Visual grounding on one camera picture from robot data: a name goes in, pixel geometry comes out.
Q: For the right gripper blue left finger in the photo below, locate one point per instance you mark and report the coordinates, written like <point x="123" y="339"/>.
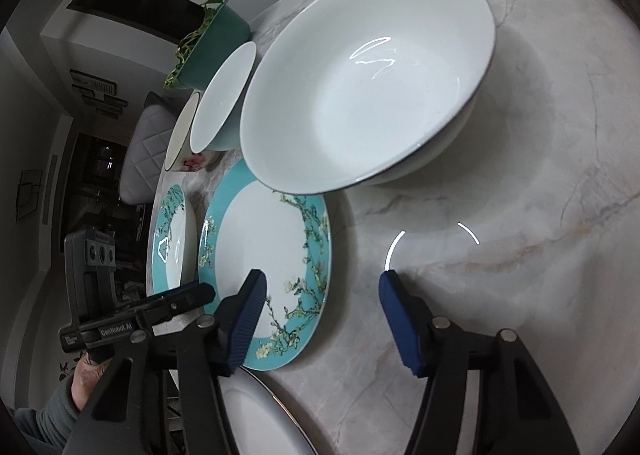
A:
<point x="238" y="316"/>

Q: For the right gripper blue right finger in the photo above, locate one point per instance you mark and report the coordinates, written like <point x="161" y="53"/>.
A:
<point x="406" y="316"/>

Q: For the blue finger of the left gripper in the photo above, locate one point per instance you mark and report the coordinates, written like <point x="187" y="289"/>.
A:
<point x="179" y="300"/>

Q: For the grey rimmed white plate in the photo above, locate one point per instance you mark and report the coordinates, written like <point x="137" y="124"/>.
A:
<point x="260" y="422"/>

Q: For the cream bowl red flowers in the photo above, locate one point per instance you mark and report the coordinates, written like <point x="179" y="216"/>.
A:
<point x="179" y="155"/>

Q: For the small white bowl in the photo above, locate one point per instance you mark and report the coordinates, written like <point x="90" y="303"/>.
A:
<point x="216" y="126"/>

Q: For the large white bowl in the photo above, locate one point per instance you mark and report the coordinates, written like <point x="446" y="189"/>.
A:
<point x="364" y="91"/>

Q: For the person's left hand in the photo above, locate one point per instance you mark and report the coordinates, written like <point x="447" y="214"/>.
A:
<point x="87" y="375"/>

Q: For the light grey quilted chair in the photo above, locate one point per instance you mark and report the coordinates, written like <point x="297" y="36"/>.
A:
<point x="146" y="152"/>

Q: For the green leafy vegetables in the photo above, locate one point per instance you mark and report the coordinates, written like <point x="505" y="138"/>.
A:
<point x="188" y="43"/>

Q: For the teal basin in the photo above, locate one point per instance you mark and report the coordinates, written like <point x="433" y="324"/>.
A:
<point x="228" y="31"/>

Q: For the wall picture frames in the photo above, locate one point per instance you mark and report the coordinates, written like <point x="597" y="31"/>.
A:
<point x="98" y="93"/>

